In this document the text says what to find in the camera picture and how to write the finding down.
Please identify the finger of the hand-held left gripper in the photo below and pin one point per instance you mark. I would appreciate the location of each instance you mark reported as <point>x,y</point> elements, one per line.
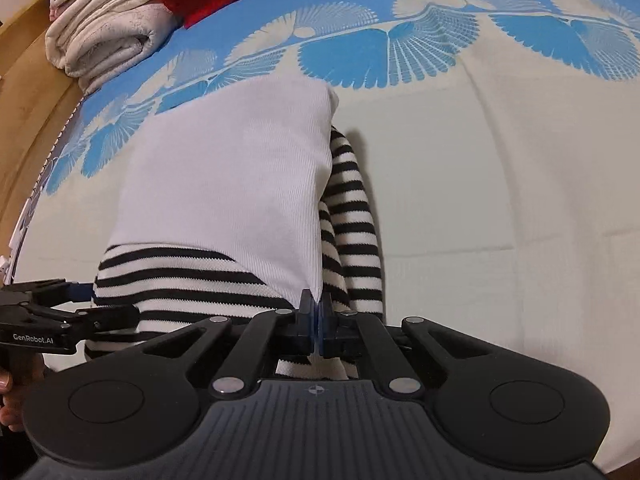
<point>75,291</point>
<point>110,317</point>

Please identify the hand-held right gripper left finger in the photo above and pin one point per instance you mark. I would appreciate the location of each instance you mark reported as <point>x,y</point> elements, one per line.
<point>306,330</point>

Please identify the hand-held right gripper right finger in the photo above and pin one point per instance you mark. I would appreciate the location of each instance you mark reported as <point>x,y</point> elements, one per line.
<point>327,332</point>

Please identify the black white striped shirt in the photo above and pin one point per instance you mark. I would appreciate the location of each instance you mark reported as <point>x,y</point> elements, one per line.
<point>225,170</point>

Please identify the person's left hand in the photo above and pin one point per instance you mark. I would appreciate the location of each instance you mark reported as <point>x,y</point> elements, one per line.
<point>11,410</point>

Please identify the blue and cream printed bedsheet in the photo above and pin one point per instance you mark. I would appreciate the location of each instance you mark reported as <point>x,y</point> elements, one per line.
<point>475,160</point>

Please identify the folded cream blanket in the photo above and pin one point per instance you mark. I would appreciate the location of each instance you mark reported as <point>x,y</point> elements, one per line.
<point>105,30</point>

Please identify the wooden bed frame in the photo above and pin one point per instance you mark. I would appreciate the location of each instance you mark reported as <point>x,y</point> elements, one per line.
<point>30,100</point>

